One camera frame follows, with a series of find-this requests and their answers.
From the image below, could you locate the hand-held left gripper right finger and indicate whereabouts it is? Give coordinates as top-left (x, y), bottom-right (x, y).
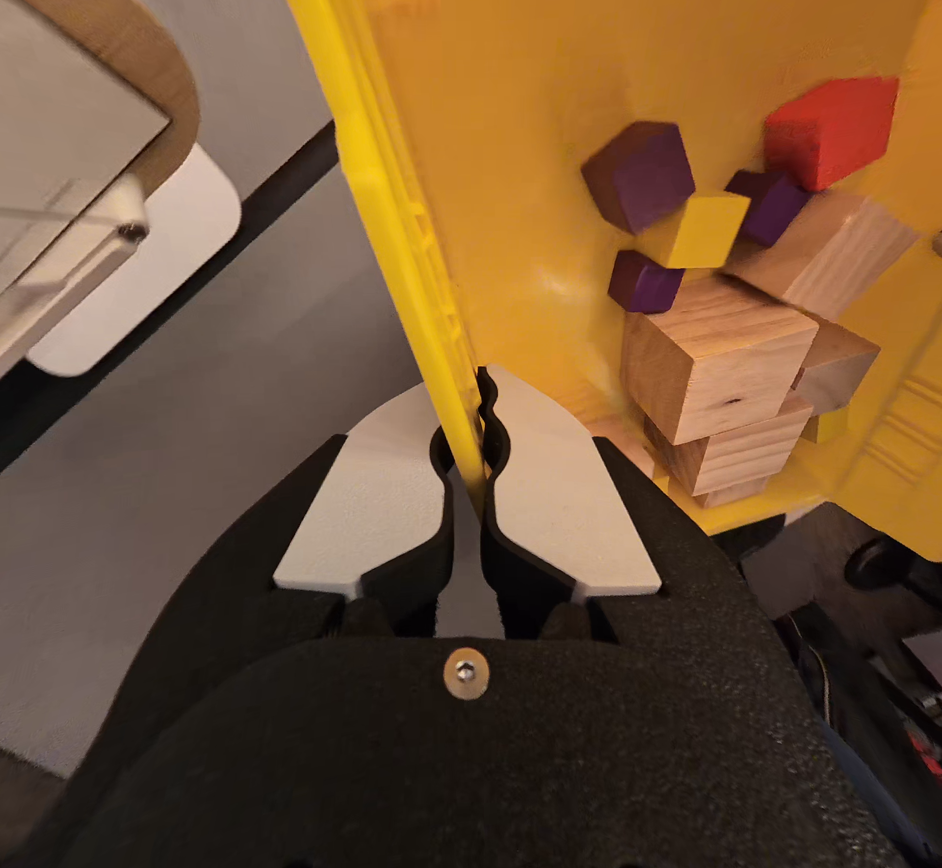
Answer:
top-left (477, 364), bottom-right (663, 637)

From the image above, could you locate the pile of coloured wooden cubes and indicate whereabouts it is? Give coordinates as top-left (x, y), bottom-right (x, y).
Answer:
top-left (581, 77), bottom-right (921, 510)

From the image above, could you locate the printed instruction sheet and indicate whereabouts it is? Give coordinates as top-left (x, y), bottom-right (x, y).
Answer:
top-left (0, 0), bottom-right (172, 295)

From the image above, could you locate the yellow plastic box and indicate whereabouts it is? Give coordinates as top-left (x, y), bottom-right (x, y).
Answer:
top-left (259, 0), bottom-right (942, 565)

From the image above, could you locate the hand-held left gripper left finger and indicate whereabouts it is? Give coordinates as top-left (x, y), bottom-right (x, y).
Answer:
top-left (272, 381), bottom-right (454, 637)

